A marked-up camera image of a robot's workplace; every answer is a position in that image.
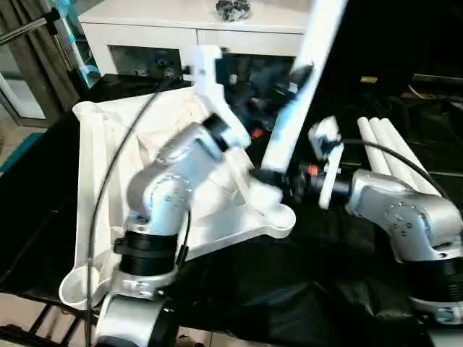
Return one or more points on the metal rod with black knob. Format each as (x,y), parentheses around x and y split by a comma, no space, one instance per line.
(25,30)

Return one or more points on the blue white plastic package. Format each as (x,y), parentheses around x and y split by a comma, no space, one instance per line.
(81,54)

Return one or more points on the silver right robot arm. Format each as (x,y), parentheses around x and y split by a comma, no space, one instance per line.
(408,217)

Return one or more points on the white plastic table leg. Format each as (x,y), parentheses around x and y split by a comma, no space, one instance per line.
(392,155)
(314,54)
(408,155)
(372,152)

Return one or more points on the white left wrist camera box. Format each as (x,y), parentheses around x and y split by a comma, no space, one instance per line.
(213,94)

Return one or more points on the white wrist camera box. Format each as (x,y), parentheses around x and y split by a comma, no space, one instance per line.
(213,94)
(327,144)

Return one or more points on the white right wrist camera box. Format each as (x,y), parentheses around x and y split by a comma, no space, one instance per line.
(327,144)

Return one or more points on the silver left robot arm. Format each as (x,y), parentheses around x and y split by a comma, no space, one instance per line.
(162,188)

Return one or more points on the small tan label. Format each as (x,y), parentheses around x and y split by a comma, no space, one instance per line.
(368,79)

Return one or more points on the black plastic mat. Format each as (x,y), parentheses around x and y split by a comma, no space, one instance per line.
(289,282)

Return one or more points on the white sideboard cabinet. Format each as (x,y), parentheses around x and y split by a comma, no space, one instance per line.
(162,32)

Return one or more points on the grey curtain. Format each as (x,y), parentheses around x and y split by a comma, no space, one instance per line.
(40,72)

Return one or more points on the white plastic table top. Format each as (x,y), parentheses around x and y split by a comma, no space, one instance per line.
(105,162)

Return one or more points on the black draped furniture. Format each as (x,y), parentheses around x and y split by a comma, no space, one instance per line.
(398,36)

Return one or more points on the teal plastic object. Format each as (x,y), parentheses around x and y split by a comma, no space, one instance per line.
(18,152)

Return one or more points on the black parts in clear bag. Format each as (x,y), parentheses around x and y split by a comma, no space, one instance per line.
(233,10)

